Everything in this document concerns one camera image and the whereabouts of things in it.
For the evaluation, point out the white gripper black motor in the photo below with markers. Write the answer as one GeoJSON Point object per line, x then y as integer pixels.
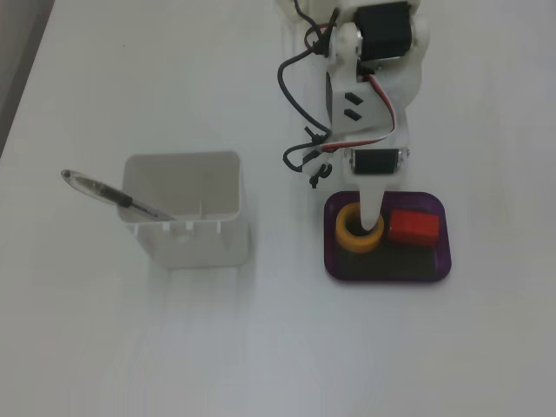
{"type": "Point", "coordinates": [375, 162]}

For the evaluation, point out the yellow tape roll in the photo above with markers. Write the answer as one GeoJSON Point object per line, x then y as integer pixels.
{"type": "Point", "coordinates": [347, 242]}

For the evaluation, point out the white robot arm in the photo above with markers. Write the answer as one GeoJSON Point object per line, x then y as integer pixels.
{"type": "Point", "coordinates": [416, 65]}

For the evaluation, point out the red rectangular block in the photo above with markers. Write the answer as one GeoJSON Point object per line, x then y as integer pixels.
{"type": "Point", "coordinates": [412, 226]}

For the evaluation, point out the purple plastic tray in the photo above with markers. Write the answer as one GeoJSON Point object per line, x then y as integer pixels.
{"type": "Point", "coordinates": [382, 269]}

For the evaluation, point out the white plastic container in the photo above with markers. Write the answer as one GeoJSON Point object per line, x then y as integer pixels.
{"type": "Point", "coordinates": [204, 247]}

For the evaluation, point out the clear black ballpoint pen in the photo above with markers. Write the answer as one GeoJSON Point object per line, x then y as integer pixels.
{"type": "Point", "coordinates": [102, 190]}

